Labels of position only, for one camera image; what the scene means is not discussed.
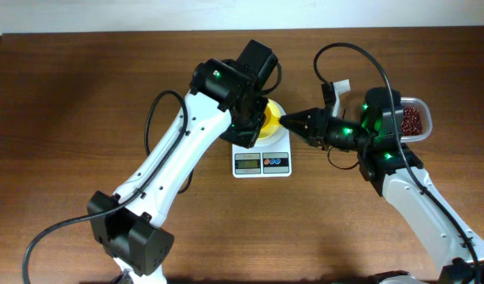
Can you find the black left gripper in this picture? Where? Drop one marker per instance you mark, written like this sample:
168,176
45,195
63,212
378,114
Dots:
246,140

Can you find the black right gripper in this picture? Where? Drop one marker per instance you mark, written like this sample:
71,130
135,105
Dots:
315,132

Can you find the yellow measuring scoop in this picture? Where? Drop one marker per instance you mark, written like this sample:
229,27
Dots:
271,118

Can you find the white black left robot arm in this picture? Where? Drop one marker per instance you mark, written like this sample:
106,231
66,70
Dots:
225,100

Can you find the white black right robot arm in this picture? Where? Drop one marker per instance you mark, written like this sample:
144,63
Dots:
399,176

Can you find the yellow plastic bowl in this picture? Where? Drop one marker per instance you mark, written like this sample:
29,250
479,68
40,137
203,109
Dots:
270,130

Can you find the white digital kitchen scale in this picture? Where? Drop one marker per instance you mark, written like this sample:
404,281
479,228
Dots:
271,155

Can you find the red adzuki beans in container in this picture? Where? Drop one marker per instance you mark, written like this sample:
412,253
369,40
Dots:
411,124

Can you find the clear plastic bean container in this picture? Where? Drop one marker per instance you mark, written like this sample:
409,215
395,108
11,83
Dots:
425,118

